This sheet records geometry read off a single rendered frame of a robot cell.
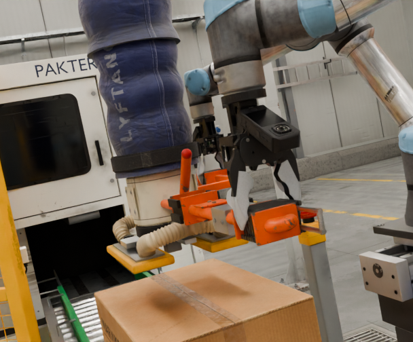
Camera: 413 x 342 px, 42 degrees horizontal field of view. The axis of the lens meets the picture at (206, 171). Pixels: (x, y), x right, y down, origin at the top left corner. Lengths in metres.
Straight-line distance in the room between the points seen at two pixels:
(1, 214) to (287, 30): 1.15
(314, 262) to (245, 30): 1.12
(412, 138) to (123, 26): 0.73
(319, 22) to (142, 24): 0.60
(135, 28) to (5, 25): 8.88
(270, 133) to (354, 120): 11.37
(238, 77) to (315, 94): 10.84
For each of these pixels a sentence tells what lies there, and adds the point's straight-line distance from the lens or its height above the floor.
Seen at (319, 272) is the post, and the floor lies 0.84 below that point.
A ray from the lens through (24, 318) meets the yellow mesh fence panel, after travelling 1.78.
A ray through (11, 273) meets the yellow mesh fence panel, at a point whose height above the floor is 1.06.
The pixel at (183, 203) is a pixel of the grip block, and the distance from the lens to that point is 1.13.
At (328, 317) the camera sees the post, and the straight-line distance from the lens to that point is 1.89.
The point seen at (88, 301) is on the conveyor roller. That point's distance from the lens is 3.29.
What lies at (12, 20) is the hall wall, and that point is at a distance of 10.20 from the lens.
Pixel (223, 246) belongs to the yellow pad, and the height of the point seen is 1.08.
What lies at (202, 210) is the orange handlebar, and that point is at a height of 1.21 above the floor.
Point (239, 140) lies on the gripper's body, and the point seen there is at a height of 1.33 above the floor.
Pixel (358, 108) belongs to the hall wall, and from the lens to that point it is 12.21.
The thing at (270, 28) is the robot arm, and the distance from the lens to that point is 0.83.
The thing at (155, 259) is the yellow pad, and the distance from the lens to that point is 1.26.
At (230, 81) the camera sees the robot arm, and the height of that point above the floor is 1.42.
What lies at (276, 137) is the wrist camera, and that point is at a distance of 0.75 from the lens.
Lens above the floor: 1.36
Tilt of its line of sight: 4 degrees down
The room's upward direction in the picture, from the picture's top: 11 degrees counter-clockwise
